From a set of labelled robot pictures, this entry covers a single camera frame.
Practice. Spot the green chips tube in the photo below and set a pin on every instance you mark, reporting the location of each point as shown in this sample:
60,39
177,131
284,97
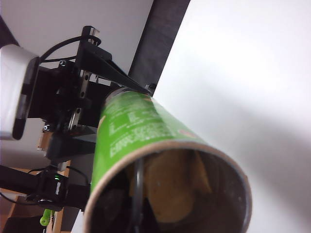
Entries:
128,126

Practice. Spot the wooden shelf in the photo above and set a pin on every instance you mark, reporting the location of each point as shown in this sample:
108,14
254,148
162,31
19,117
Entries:
24,218

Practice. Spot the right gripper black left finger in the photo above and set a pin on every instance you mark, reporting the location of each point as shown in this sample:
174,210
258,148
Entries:
116,211

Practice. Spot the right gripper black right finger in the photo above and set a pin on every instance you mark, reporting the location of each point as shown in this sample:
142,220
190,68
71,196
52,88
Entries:
150,218

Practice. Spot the black device with green light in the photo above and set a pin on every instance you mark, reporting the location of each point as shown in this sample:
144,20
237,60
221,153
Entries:
48,187

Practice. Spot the bright green plastic piece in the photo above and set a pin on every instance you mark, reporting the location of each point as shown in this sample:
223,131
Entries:
46,217

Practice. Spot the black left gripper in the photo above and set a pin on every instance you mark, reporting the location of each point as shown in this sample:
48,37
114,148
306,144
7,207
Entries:
56,92

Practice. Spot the stack of potato chips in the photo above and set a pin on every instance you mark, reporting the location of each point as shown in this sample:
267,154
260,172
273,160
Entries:
172,189

